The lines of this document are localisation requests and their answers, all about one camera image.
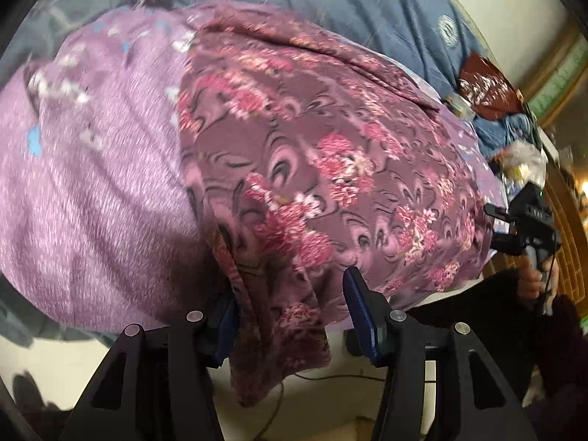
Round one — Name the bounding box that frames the maroon floral patterned garment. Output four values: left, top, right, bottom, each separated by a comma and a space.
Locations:
178, 1, 492, 406

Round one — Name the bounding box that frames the white plastic bag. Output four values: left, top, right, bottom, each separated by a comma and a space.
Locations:
497, 140, 548, 189

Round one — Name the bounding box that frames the blue plaid quilt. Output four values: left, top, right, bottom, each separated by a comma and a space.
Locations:
0, 0, 534, 158

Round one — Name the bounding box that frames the person's right hand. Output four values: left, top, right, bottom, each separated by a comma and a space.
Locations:
517, 256, 559, 302

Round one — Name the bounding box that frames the dark red plastic bag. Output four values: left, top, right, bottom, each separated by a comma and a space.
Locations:
458, 53, 524, 121

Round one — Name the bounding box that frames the purple floral bed sheet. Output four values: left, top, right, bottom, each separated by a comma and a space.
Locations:
1, 6, 504, 331

